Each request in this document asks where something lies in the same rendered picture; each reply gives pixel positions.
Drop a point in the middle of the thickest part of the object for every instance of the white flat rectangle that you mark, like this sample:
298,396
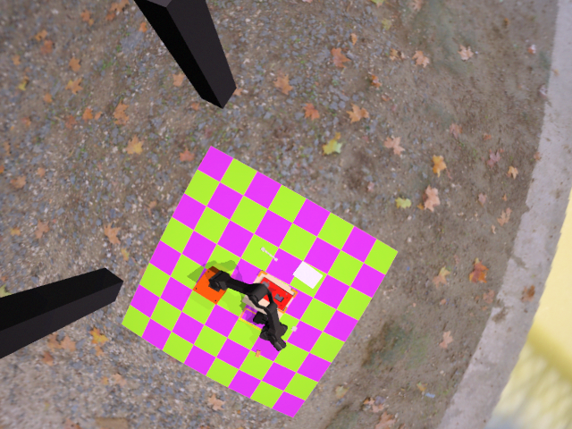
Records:
307,274

